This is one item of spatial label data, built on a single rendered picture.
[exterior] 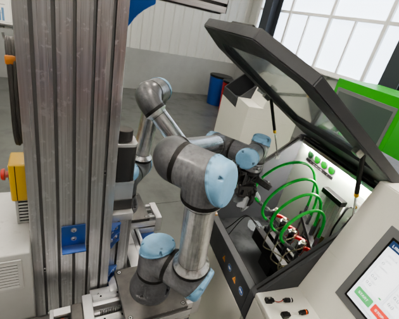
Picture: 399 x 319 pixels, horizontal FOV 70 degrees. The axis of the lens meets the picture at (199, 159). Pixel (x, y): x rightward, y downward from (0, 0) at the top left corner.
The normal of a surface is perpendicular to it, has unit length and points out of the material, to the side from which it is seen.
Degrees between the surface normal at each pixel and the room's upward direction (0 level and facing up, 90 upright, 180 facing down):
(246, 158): 90
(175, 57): 90
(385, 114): 90
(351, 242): 76
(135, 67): 90
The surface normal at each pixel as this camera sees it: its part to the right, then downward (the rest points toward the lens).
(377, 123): -0.93, -0.02
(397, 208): -0.86, -0.25
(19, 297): 0.42, 0.48
